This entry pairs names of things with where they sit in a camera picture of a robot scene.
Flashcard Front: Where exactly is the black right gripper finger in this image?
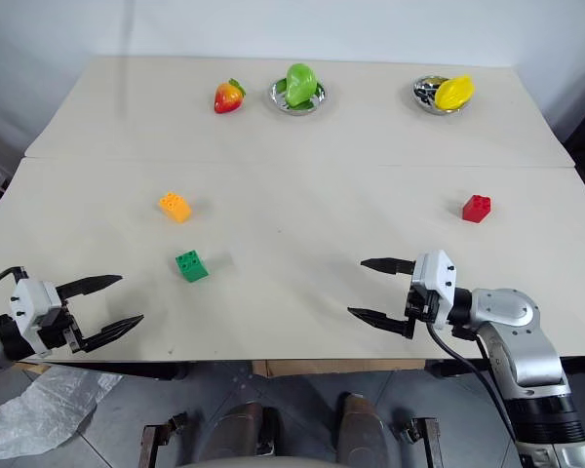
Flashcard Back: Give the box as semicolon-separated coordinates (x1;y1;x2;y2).
360;257;416;277
346;306;413;338

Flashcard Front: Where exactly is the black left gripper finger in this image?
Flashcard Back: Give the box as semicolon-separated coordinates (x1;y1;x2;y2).
79;314;145;354
57;274;125;301

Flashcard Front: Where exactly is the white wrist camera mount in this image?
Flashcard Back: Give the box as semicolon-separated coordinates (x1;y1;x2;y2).
8;278;63;356
410;249;458;326

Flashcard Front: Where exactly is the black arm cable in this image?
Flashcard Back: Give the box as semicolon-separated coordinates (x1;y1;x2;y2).
425;321;523;440
0;265;28;297

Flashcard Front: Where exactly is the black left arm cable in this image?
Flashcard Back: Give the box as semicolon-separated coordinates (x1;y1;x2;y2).
0;265;28;297

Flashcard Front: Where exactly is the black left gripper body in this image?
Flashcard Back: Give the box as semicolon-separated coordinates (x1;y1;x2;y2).
37;296;86;355

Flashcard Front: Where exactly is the yellow toy fruit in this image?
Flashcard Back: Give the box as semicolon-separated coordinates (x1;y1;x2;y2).
434;73;476;111

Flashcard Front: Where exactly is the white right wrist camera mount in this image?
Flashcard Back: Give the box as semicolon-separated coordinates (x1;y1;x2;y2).
410;249;458;326

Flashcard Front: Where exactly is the rusty metal bracket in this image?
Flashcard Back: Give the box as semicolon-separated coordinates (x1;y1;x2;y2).
140;411;189;468
393;415;445;468

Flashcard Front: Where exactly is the clear plastic sheet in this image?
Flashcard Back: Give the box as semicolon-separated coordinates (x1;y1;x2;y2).
0;365;124;462

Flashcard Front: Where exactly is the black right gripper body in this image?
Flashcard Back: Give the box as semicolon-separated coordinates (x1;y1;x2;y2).
404;285;443;340

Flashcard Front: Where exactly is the green toy fruit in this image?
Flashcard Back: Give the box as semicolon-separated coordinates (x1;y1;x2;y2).
284;62;320;110

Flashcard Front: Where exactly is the red toy strawberry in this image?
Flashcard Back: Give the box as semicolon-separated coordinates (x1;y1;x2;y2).
214;77;249;115

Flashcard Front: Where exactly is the red toy brick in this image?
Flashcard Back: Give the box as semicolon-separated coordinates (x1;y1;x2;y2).
461;194;493;225

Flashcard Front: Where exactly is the black table frame foot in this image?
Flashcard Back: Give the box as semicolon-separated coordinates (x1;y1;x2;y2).
425;359;494;379

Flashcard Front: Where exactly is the green toy brick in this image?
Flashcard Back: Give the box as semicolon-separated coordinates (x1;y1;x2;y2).
175;249;211;284

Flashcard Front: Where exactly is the dark brown rounded shape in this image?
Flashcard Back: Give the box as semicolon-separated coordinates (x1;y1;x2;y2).
337;392;390;468
208;401;268;463

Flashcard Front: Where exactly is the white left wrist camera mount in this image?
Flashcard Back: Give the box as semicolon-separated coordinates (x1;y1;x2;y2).
8;278;63;356

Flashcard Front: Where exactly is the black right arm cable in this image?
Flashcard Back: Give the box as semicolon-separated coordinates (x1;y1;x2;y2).
425;321;523;440

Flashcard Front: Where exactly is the orange toy brick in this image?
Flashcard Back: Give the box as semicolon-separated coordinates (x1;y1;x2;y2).
158;191;193;225

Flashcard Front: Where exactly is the silver metal bowl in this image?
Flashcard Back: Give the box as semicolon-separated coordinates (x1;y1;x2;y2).
266;77;330;117
410;74;470;117

